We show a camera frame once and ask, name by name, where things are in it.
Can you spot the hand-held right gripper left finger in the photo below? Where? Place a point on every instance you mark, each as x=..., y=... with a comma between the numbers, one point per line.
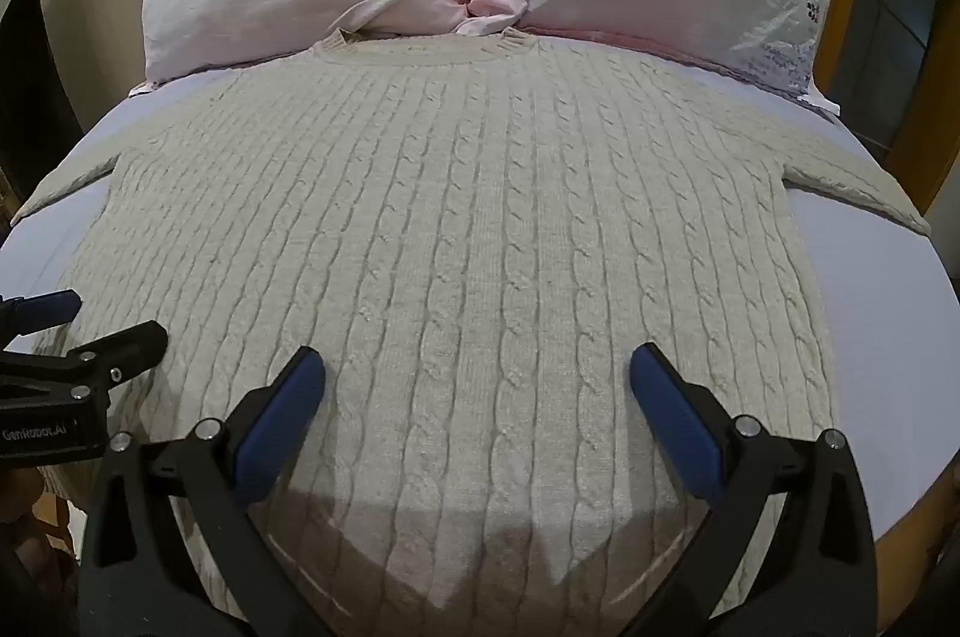
x=281, y=416

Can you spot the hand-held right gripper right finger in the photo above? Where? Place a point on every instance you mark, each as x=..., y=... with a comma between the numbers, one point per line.
x=675, y=416

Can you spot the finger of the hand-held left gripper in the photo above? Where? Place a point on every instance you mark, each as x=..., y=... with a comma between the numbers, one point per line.
x=124, y=344
x=52, y=304

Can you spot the wooden bed frame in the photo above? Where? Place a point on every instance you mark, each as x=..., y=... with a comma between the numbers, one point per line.
x=877, y=14

